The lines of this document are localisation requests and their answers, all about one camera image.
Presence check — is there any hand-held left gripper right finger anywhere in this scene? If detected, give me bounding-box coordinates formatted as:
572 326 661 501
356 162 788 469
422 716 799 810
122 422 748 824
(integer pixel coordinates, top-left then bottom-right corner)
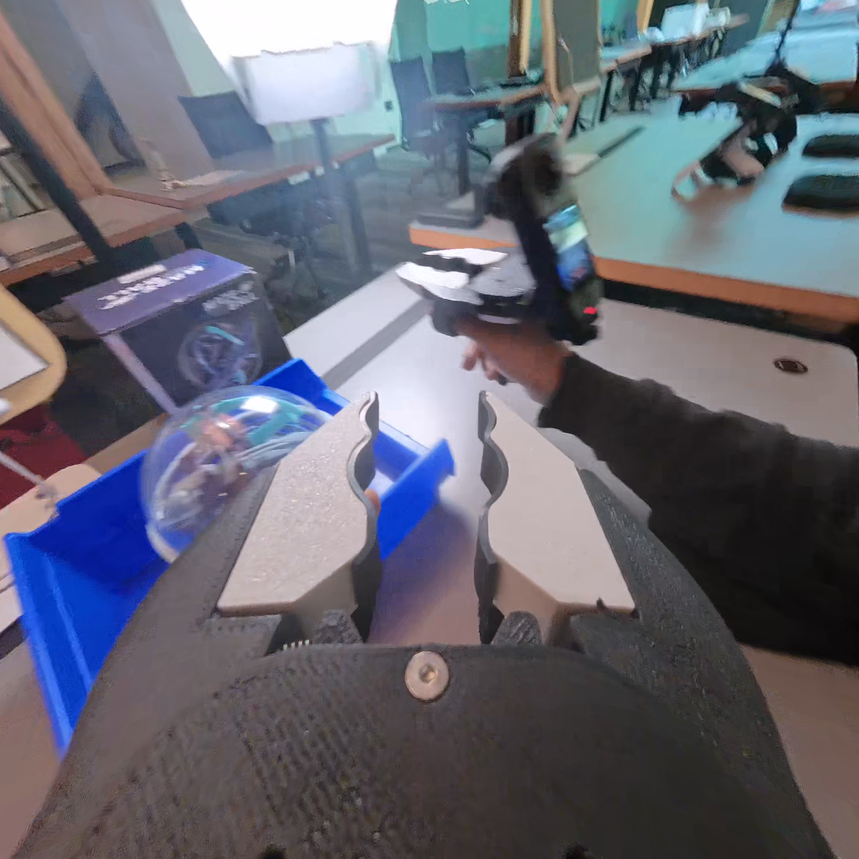
474 390 636 642

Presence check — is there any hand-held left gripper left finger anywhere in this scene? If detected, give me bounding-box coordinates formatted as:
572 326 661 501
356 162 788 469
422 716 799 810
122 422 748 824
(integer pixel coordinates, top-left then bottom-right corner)
218 394 381 638

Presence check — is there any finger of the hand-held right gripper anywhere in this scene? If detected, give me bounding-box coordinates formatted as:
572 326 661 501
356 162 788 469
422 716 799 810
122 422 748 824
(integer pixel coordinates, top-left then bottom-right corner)
421 246 518 269
396 264 538 323

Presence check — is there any clear plastic maze ball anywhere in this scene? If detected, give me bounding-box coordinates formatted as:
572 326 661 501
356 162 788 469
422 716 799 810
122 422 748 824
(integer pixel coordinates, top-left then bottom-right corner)
141 387 330 562

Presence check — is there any blue plastic bin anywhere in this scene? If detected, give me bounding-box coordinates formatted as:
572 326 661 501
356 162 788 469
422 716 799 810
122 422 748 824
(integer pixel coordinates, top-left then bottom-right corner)
4 357 455 753

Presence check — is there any person's right hand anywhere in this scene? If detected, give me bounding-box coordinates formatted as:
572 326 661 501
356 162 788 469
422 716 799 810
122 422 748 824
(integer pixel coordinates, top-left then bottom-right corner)
457 320 571 404

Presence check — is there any black office chair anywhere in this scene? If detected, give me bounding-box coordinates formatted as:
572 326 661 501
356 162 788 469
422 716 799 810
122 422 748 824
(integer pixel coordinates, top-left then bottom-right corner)
182 92 330 289
390 51 508 191

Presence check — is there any long pale desk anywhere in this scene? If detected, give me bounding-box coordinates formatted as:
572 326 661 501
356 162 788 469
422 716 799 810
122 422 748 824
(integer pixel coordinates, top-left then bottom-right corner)
410 108 859 323

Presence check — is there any spare hand-held gripper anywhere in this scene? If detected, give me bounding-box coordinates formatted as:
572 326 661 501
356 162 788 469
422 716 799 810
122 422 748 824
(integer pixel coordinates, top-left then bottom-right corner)
672 78 802 202

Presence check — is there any white light panel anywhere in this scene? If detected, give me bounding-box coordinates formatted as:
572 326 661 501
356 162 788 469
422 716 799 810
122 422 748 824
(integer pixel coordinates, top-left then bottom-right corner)
231 41 383 128

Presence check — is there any dark blue cardboard box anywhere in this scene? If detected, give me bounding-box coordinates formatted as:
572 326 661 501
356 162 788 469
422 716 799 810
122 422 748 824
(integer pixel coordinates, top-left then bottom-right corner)
61 249 292 410

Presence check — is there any brown wooden desk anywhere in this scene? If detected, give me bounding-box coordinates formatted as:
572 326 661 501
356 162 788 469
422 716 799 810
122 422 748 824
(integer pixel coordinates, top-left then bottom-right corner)
0 135 390 285

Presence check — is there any wooden instruction board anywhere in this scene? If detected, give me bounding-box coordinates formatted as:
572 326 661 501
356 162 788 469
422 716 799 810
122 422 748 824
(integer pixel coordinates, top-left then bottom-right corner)
0 289 68 424

